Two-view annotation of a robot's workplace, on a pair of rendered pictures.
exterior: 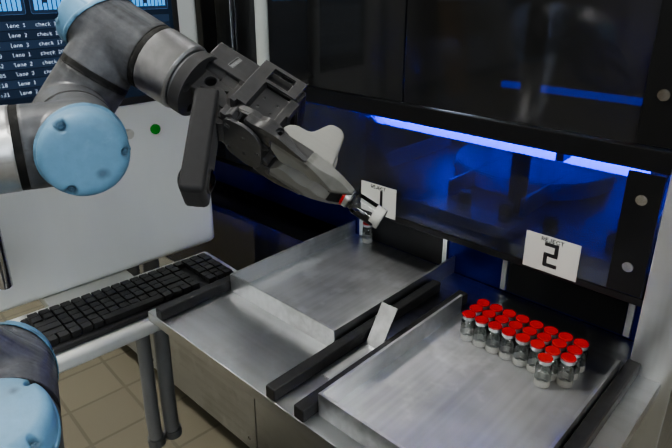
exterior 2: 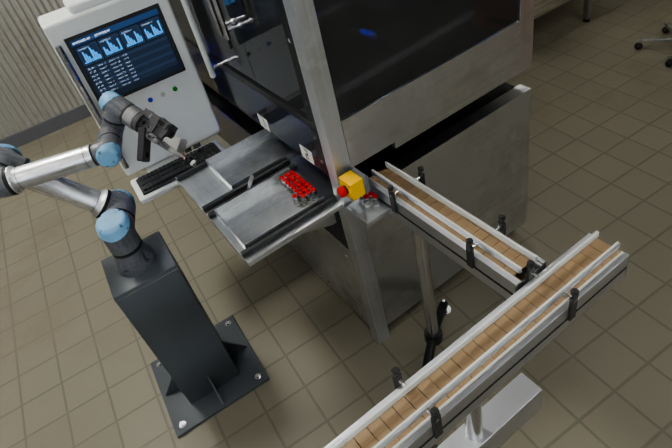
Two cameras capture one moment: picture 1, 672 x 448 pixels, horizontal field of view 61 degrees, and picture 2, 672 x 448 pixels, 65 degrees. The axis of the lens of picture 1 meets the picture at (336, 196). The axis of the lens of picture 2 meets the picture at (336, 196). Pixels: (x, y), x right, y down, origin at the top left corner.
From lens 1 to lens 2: 1.41 m
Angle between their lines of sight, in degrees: 26
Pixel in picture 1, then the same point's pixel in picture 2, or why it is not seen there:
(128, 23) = (117, 108)
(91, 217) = not seen: hidden behind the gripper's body
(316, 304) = (237, 172)
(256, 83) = (154, 125)
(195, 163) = (140, 152)
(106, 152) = (112, 157)
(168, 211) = (192, 123)
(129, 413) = not seen: hidden behind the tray
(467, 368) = (276, 199)
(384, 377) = (245, 203)
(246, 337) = (205, 187)
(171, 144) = (185, 93)
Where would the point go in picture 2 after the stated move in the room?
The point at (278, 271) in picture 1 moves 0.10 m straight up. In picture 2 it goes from (230, 155) to (222, 136)
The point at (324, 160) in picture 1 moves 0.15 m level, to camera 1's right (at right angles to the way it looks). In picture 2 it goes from (173, 149) to (214, 147)
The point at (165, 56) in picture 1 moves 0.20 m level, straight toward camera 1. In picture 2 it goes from (128, 118) to (113, 153)
